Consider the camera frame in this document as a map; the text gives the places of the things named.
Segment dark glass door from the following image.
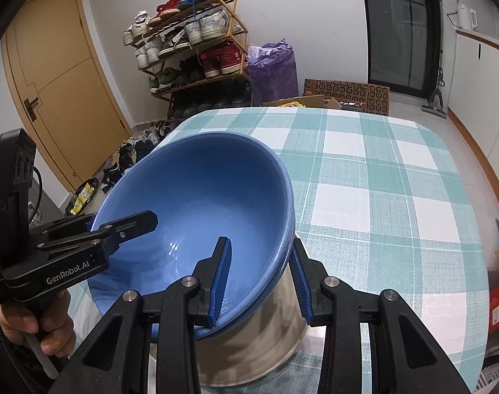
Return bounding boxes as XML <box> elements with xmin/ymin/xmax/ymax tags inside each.
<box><xmin>358</xmin><ymin>0</ymin><xmax>439</xmax><ymax>99</ymax></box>

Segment grey floor mop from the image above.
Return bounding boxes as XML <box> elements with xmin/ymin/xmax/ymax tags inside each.
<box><xmin>421</xmin><ymin>0</ymin><xmax>449</xmax><ymax>118</ymax></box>

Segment yellow snack bag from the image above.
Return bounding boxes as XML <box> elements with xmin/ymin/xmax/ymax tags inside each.
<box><xmin>65</xmin><ymin>177</ymin><xmax>100</xmax><ymax>216</ymax></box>

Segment white electric kettle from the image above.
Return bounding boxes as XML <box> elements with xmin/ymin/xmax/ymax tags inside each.
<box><xmin>455</xmin><ymin>3</ymin><xmax>478</xmax><ymax>29</ymax></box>

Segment wooden shoe rack with shoes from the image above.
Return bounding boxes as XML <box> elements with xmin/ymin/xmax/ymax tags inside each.
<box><xmin>122</xmin><ymin>0</ymin><xmax>252</xmax><ymax>120</ymax></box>

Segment black door handle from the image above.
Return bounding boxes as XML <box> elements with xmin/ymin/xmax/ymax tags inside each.
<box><xmin>23</xmin><ymin>96</ymin><xmax>40</xmax><ymax>121</ymax></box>

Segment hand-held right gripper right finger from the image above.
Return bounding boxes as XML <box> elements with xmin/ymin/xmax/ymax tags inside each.
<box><xmin>290</xmin><ymin>237</ymin><xmax>460</xmax><ymax>394</ymax></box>

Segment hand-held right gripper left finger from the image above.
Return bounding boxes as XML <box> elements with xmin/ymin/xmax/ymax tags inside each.
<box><xmin>71</xmin><ymin>236</ymin><xmax>233</xmax><ymax>394</ymax></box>

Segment purple plastic bag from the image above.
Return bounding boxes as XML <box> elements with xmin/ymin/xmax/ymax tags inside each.
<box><xmin>247</xmin><ymin>39</ymin><xmax>296</xmax><ymax>107</ymax></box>

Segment black white striped rug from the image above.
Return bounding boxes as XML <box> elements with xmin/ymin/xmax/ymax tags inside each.
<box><xmin>481</xmin><ymin>353</ymin><xmax>499</xmax><ymax>386</ymax></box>

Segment open brown cardboard box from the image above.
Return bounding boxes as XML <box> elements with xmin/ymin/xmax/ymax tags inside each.
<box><xmin>262</xmin><ymin>94</ymin><xmax>342</xmax><ymax>111</ymax></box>

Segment pile of dark shoes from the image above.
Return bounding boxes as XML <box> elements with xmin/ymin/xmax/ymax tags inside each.
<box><xmin>99</xmin><ymin>119</ymin><xmax>172</xmax><ymax>193</ymax></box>

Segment white kitchen cabinets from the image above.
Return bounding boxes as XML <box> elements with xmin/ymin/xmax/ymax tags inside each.
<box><xmin>444</xmin><ymin>25</ymin><xmax>499</xmax><ymax>210</ymax></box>

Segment person's left hand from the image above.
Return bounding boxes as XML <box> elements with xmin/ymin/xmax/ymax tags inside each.
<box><xmin>0</xmin><ymin>287</ymin><xmax>76</xmax><ymax>356</ymax></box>

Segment teal white checked tablecloth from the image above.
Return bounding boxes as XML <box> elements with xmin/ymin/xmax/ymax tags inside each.
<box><xmin>69</xmin><ymin>107</ymin><xmax>492</xmax><ymax>394</ymax></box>

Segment patterned cardboard box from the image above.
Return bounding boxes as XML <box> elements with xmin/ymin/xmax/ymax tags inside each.
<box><xmin>303</xmin><ymin>79</ymin><xmax>392</xmax><ymax>116</ymax></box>

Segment stainless steel bowl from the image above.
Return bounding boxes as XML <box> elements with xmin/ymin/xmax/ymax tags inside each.
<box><xmin>149</xmin><ymin>263</ymin><xmax>310</xmax><ymax>386</ymax></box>

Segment orange wooden door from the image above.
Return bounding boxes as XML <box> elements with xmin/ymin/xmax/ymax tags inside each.
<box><xmin>1</xmin><ymin>0</ymin><xmax>132</xmax><ymax>195</ymax></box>

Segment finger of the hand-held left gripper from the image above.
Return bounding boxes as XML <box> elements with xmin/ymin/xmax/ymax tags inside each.
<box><xmin>28</xmin><ymin>213</ymin><xmax>98</xmax><ymax>239</ymax></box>
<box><xmin>36</xmin><ymin>210</ymin><xmax>159</xmax><ymax>261</ymax></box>

